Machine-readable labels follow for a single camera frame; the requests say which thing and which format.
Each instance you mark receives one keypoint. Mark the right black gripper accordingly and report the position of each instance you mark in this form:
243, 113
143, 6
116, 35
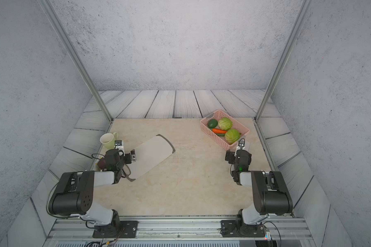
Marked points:
231, 154

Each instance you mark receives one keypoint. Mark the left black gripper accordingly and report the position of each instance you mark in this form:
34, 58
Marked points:
129, 160

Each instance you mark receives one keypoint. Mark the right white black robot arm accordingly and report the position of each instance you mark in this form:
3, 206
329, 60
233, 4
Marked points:
270, 194

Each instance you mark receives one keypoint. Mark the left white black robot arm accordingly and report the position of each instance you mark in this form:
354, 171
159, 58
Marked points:
72, 196

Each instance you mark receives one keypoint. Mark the green cabbage front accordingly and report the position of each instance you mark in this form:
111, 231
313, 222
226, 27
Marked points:
232, 135

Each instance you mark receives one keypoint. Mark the green cabbage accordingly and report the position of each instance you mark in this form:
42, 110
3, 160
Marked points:
224, 124
232, 135

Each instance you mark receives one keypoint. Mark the pink plastic basket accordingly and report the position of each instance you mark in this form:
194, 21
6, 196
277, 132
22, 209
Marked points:
219, 138

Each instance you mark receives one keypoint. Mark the small plate with dark fruit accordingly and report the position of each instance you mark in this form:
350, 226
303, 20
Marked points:
101, 163

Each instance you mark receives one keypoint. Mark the light green mug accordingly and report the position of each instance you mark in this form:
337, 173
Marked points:
108, 140

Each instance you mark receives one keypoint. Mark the orange carrot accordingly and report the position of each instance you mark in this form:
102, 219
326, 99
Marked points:
218, 131

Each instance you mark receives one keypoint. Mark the green cabbage rear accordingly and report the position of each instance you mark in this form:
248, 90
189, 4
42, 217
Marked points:
224, 124

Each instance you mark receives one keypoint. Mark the dark green avocado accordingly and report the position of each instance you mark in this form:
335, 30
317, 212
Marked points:
212, 123

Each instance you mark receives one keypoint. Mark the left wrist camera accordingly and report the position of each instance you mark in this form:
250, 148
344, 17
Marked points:
118, 145

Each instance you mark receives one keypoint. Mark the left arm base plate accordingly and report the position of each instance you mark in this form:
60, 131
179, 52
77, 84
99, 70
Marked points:
120, 229

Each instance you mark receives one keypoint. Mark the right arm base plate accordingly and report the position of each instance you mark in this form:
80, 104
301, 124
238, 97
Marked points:
242, 230

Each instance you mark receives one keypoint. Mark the right aluminium frame post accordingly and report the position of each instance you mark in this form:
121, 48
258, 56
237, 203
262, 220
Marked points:
284, 56

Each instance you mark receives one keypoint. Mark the aluminium frame post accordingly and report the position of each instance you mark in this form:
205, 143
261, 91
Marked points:
65, 40
284, 56

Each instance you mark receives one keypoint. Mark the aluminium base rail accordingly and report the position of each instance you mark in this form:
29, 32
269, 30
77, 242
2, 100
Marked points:
168, 228

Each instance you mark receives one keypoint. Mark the left aluminium frame post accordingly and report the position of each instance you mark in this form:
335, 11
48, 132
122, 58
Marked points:
65, 40

